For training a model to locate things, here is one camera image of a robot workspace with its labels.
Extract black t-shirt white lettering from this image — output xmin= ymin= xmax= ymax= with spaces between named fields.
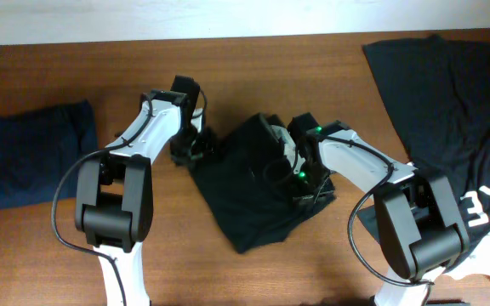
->
xmin=362 ymin=35 xmax=490 ymax=250

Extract folded navy blue garment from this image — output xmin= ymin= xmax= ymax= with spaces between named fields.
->
xmin=0 ymin=100 xmax=98 ymax=209

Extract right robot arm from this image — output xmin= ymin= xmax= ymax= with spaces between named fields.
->
xmin=281 ymin=113 xmax=470 ymax=305

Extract black shorts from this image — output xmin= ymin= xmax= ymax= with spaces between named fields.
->
xmin=190 ymin=113 xmax=332 ymax=254

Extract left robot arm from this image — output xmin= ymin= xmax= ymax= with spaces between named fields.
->
xmin=75 ymin=76 xmax=214 ymax=305

